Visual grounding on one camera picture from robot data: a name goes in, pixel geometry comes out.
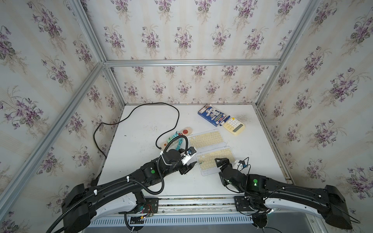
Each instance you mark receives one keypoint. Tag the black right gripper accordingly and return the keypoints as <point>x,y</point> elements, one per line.
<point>224,181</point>

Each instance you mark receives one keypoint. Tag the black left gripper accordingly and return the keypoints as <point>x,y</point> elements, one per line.
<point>186,169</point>

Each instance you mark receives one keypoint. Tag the white keyboard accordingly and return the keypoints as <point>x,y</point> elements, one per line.
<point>207,163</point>
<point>206,141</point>

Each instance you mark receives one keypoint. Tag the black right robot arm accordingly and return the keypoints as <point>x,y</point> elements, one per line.
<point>259,195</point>

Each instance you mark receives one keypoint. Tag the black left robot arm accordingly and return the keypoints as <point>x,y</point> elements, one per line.
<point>81,204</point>

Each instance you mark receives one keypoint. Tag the teal usb charger plug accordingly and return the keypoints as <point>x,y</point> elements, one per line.
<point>174,136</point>

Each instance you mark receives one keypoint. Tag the yellow calculator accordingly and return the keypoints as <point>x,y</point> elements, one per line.
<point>234,126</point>

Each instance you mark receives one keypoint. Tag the blue marker pen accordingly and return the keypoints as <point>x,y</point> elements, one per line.
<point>224,120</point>

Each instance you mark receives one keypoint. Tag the blue treehouse book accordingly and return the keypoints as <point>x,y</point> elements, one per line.
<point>211,114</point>

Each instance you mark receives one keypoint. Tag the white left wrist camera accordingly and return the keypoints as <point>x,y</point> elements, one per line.
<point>188,154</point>

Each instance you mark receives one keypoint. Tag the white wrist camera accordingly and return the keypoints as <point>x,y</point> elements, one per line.
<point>241,164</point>
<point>188,154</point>

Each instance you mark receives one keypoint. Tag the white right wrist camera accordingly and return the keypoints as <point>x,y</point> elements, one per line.
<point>241,164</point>

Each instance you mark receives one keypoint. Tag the aluminium frame rail base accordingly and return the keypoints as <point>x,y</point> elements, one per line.
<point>200,215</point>

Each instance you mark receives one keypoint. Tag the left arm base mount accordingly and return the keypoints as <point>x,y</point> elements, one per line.
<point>145,206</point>

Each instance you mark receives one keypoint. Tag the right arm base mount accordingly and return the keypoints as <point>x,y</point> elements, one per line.
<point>256,212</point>

